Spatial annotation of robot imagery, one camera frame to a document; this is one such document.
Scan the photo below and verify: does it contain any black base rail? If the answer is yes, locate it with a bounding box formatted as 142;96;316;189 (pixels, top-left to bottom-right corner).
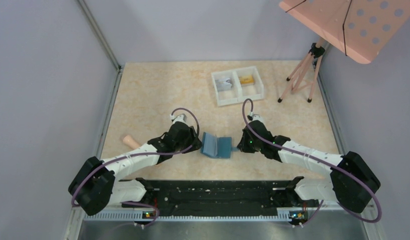
137;177;319;217

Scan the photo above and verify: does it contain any teal card holder wallet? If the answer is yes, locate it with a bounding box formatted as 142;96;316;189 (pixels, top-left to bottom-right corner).
200;132;239;159

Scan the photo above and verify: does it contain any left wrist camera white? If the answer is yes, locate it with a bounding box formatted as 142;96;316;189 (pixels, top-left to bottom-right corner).
170;113;187;124

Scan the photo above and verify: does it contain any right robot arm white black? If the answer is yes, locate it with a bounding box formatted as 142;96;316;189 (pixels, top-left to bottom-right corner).
237;120;381;214

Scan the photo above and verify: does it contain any grey slotted cable duct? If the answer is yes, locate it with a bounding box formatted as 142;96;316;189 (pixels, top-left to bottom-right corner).
84;209;305;222

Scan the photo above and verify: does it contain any purple cable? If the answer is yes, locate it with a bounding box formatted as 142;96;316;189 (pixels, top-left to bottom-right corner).
71;107;200;208
242;98;383;224

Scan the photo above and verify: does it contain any aluminium frame post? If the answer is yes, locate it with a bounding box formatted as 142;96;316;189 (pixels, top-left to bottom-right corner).
75;0;122;72

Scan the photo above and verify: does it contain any beige wooden peg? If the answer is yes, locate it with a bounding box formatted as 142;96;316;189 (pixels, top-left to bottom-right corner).
122;134;141;150

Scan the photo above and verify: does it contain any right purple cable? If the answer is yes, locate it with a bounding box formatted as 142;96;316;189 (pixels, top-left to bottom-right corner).
242;98;383;224

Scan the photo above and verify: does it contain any gold card in tray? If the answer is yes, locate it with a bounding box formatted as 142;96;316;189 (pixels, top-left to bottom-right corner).
238;75;255;86

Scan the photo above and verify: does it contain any white two-compartment tray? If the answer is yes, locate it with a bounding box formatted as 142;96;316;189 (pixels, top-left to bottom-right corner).
211;66;265;107

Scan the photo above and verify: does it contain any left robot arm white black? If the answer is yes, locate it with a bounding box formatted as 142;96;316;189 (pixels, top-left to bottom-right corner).
68;121;201;216

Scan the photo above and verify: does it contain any silver card in tray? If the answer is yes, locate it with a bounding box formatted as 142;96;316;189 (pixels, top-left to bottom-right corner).
215;77;233;92

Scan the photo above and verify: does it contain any pink perforated board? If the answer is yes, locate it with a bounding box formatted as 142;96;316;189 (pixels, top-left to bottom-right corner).
279;0;410;64

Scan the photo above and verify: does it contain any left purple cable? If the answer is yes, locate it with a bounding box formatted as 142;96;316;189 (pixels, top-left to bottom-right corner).
71;107;200;208

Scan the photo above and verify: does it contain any pink tripod stand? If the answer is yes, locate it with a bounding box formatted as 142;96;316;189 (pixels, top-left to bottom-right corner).
277;37;326;103

